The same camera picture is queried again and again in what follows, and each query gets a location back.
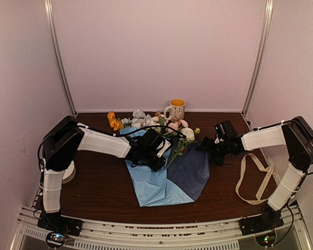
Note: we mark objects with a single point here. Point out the blue wrapping paper sheet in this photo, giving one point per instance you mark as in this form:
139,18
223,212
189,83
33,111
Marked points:
182,182

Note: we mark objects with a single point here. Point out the aluminium corner post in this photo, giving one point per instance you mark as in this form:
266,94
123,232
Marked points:
264,37
58,57

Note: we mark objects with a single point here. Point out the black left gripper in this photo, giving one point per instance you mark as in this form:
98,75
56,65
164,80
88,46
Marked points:
156,167

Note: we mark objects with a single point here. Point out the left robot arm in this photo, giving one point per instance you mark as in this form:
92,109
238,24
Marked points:
68,136

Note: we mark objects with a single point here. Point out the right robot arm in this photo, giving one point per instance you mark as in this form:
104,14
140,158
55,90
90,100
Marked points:
284,151

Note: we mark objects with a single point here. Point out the left aluminium corner post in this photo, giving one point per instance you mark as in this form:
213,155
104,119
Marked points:
58,57

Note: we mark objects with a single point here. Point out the blue fake flower stems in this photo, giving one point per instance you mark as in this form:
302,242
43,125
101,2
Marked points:
139,119

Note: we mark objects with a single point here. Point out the cream ribbon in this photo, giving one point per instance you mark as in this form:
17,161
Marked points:
254,179

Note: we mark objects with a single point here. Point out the front aluminium rail base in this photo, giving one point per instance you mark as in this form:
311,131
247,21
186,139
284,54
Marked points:
222,234

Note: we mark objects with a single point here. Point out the white scalloped dish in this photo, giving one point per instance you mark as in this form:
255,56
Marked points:
70,173

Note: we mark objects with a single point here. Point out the white rose fake flower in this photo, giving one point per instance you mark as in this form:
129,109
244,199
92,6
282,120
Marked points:
183,143

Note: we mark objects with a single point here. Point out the floral ceramic mug yellow inside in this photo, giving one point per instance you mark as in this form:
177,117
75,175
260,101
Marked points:
175,110

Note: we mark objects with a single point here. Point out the orange fake flower stem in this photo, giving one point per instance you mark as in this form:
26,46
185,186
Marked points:
115,123

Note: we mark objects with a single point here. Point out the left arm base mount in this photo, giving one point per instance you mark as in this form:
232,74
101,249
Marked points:
57,223

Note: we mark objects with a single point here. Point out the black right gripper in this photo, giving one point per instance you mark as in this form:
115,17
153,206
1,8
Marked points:
219,160

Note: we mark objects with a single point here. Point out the right aluminium corner post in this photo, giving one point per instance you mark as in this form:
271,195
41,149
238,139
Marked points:
264,37

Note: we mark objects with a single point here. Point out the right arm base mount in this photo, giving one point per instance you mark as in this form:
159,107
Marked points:
256,224

